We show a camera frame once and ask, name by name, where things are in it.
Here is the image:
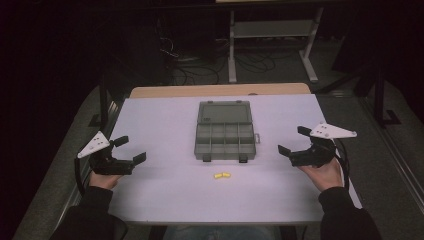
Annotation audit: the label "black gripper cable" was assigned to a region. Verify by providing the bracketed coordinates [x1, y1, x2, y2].
[73, 156, 87, 198]
[332, 139, 352, 194]

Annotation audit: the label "black metal stand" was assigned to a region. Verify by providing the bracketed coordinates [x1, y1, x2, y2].
[87, 75, 112, 128]
[372, 64, 403, 128]

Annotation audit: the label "person's left hand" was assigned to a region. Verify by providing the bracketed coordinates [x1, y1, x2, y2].
[88, 170, 123, 191]

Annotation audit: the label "person's right hand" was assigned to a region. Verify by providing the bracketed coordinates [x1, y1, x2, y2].
[297, 158, 345, 193]

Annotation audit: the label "lilac table cover sheet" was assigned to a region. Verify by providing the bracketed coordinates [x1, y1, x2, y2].
[108, 93, 364, 224]

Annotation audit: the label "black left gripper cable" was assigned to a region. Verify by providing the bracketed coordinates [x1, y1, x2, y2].
[73, 156, 87, 198]

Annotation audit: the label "black floor cables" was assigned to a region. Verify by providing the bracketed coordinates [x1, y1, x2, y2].
[159, 36, 278, 86]

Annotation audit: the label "wooden table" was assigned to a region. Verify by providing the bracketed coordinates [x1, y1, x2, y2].
[128, 82, 312, 100]

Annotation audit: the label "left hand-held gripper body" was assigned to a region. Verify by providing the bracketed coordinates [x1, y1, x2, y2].
[77, 130, 135, 176]

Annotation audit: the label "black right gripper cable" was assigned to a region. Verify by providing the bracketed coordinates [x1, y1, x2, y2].
[332, 139, 352, 194]

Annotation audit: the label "white metal desk frame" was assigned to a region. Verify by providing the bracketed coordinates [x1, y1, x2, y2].
[227, 6, 325, 85]

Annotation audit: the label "grey plastic compartment box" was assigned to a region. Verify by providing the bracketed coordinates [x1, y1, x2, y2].
[194, 100, 261, 164]

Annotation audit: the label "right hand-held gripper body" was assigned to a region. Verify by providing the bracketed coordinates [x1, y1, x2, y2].
[289, 122, 358, 169]

